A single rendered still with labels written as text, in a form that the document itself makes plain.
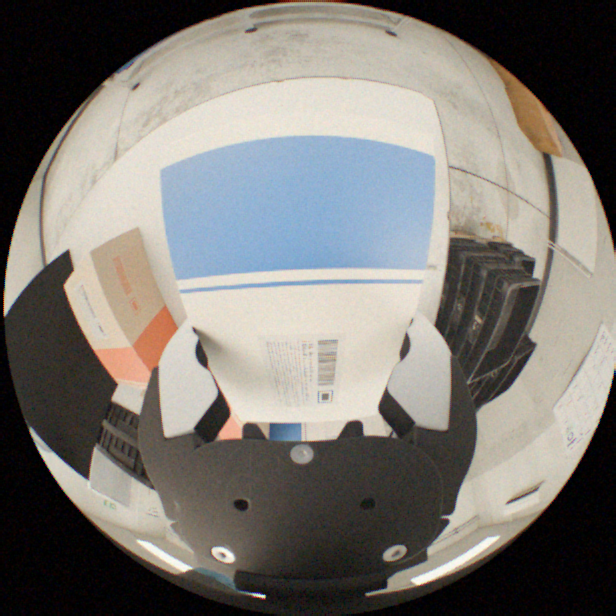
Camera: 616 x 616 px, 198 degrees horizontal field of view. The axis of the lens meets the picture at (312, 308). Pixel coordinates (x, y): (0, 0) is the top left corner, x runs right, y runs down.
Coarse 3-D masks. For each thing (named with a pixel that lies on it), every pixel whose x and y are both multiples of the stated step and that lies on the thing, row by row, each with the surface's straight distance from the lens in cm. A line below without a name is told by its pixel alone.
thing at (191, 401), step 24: (192, 336) 11; (168, 360) 10; (192, 360) 9; (168, 384) 9; (192, 384) 8; (216, 384) 8; (168, 408) 8; (192, 408) 8; (216, 408) 8; (168, 432) 8; (192, 432) 8; (216, 432) 8
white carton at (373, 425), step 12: (336, 420) 35; (348, 420) 35; (360, 420) 35; (372, 420) 35; (276, 432) 34; (288, 432) 34; (300, 432) 34; (312, 432) 34; (324, 432) 34; (336, 432) 34; (372, 432) 34; (384, 432) 35
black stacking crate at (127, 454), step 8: (104, 432) 82; (112, 432) 79; (104, 440) 80; (112, 440) 77; (120, 440) 74; (104, 448) 80; (112, 448) 76; (120, 448) 74; (128, 448) 71; (136, 448) 68; (120, 456) 73; (128, 456) 70; (136, 456) 68; (128, 464) 70; (136, 464) 68; (136, 472) 68; (144, 472) 66
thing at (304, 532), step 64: (256, 448) 6; (320, 448) 6; (384, 448) 6; (192, 512) 6; (256, 512) 6; (320, 512) 5; (384, 512) 6; (256, 576) 6; (320, 576) 6; (384, 576) 6
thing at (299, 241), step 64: (256, 128) 9; (320, 128) 8; (384, 128) 9; (192, 192) 9; (256, 192) 8; (320, 192) 8; (384, 192) 9; (192, 256) 10; (256, 256) 8; (320, 256) 8; (384, 256) 9; (192, 320) 11; (256, 320) 10; (320, 320) 10; (384, 320) 11; (256, 384) 14; (320, 384) 13; (384, 384) 15
